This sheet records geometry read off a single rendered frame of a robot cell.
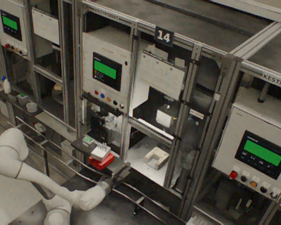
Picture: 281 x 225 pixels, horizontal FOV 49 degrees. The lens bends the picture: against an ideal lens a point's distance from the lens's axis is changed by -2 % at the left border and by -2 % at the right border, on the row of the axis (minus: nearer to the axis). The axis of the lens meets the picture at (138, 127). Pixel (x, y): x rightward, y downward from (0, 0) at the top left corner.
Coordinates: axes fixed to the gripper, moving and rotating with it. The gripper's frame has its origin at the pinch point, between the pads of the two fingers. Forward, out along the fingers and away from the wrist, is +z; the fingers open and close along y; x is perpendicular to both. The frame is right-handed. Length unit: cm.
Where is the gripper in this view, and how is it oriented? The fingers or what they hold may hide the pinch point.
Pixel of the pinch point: (126, 169)
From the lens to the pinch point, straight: 213.2
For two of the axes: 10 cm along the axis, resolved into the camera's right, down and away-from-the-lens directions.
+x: -7.8, -4.5, 4.3
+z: 6.1, -4.5, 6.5
